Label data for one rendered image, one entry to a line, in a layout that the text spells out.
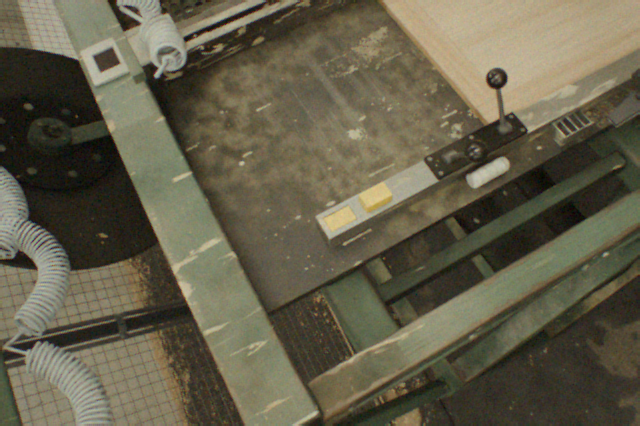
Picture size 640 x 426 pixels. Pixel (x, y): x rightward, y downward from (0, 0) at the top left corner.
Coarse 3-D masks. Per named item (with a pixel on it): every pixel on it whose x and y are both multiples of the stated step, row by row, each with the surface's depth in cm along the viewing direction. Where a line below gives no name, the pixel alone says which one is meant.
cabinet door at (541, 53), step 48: (384, 0) 126; (432, 0) 126; (480, 0) 125; (528, 0) 125; (576, 0) 124; (624, 0) 123; (432, 48) 119; (480, 48) 119; (528, 48) 118; (576, 48) 118; (624, 48) 117; (480, 96) 113; (528, 96) 112
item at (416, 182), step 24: (600, 72) 112; (624, 72) 111; (552, 96) 109; (576, 96) 109; (600, 96) 110; (528, 120) 107; (552, 120) 107; (408, 168) 104; (408, 192) 101; (432, 192) 105; (360, 216) 100; (384, 216) 102; (336, 240) 100
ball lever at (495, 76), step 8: (488, 72) 99; (496, 72) 98; (504, 72) 98; (488, 80) 99; (496, 80) 98; (504, 80) 98; (496, 88) 99; (496, 96) 101; (504, 120) 104; (496, 128) 105; (504, 128) 104
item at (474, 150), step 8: (472, 144) 92; (480, 144) 91; (448, 152) 103; (456, 152) 103; (464, 152) 97; (472, 152) 91; (480, 152) 91; (448, 160) 102; (456, 160) 103; (472, 160) 92; (480, 160) 92
